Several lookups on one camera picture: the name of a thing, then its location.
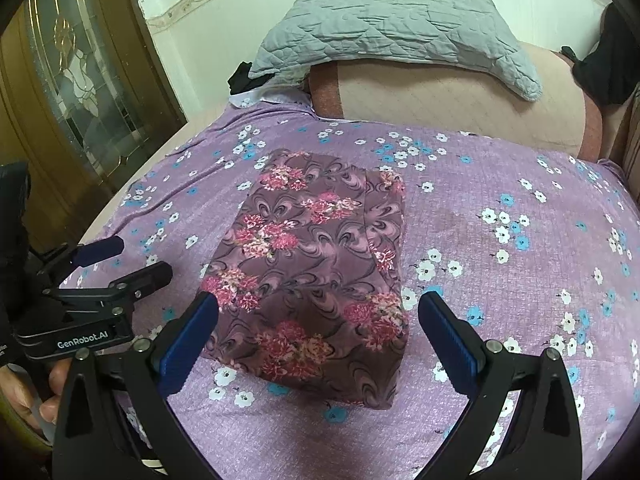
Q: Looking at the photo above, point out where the lilac flowered bedsheet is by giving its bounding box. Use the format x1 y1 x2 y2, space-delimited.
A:
75 95 640 480

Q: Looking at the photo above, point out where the person's left hand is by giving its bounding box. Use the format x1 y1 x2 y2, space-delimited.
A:
0 360 71 443

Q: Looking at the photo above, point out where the peach rolled quilt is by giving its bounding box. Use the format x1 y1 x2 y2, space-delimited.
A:
307 40 606 161

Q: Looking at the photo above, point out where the small dark cloth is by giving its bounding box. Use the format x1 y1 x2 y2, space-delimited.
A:
228 61 273 95

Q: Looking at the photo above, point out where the grey quilted blanket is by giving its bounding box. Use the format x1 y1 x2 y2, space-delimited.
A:
247 0 543 103

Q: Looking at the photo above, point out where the large black cloth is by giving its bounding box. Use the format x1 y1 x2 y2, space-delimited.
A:
560 5 640 107

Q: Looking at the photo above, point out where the purple floral patterned garment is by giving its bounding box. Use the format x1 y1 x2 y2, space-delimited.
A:
200 149 411 412

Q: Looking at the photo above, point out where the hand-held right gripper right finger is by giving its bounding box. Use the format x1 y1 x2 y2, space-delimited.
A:
417 290 583 480

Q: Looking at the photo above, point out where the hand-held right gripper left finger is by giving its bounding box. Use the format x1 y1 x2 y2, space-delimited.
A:
50 290 221 480

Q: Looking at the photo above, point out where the wooden door with glass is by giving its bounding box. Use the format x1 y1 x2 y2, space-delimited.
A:
0 0 188 256

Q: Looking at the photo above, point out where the white lilac pillow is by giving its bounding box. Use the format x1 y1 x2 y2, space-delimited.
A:
230 82 316 111

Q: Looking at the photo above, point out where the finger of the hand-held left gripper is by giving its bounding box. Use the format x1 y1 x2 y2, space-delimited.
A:
30 236 126 273
42 261 173 311

